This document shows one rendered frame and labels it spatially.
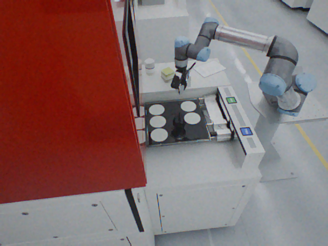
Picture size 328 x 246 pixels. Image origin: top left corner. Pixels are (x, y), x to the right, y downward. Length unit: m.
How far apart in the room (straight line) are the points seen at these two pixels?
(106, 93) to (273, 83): 0.80
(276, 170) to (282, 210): 0.38
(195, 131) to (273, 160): 1.28
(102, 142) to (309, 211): 1.99
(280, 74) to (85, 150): 0.85
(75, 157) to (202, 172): 0.79
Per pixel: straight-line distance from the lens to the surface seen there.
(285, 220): 2.18
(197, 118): 1.37
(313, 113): 1.76
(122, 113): 0.47
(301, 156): 2.60
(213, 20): 1.23
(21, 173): 0.70
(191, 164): 1.25
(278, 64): 1.10
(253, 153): 1.19
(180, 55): 1.22
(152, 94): 1.47
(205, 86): 1.51
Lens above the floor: 1.87
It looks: 47 degrees down
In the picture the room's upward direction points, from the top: 3 degrees counter-clockwise
